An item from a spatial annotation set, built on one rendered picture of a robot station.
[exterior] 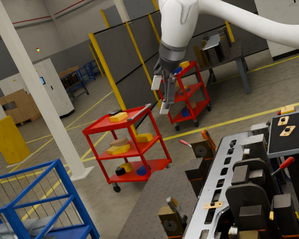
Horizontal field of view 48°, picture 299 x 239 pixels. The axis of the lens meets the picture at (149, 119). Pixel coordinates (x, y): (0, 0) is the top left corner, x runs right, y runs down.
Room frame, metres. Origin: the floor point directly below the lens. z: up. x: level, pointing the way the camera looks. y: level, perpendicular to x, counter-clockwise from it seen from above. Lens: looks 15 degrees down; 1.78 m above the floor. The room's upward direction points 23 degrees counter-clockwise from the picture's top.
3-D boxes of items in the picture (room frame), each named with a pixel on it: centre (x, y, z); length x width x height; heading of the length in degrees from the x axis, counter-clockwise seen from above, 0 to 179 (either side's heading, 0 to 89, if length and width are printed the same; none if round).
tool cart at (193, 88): (5.43, -0.69, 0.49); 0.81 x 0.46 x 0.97; 144
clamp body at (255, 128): (1.68, -0.55, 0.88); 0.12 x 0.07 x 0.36; 61
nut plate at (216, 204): (1.25, -0.10, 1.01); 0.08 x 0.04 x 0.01; 61
